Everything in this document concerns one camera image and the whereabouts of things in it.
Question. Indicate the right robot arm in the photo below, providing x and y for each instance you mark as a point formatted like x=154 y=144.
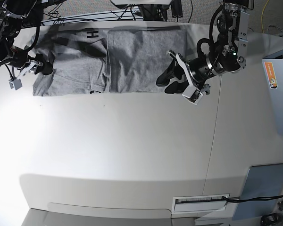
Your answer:
x=14 y=13

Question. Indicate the grey T-shirt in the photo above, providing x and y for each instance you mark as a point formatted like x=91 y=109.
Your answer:
x=87 y=60

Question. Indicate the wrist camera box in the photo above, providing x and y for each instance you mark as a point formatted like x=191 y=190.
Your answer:
x=15 y=84
x=192 y=94

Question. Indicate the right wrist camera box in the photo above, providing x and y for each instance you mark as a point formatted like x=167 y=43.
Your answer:
x=15 y=84

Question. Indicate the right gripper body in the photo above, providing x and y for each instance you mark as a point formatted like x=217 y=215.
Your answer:
x=28 y=66

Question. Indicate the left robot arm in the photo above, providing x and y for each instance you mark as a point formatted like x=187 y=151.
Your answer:
x=223 y=51

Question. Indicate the white cable grommet tray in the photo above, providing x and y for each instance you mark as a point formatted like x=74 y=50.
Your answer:
x=198 y=204

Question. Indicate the blue-grey tablet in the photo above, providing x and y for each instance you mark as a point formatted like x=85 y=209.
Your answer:
x=261 y=181

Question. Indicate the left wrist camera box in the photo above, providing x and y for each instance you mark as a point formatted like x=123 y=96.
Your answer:
x=192 y=94

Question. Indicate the black device bottom right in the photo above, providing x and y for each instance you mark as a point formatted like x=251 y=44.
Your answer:
x=271 y=219

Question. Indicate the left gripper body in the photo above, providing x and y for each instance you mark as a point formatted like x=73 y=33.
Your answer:
x=196 y=72

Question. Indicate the blue laptop with stickers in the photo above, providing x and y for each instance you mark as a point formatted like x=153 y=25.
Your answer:
x=273 y=69

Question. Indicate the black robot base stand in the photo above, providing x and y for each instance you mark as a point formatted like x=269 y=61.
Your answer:
x=154 y=12

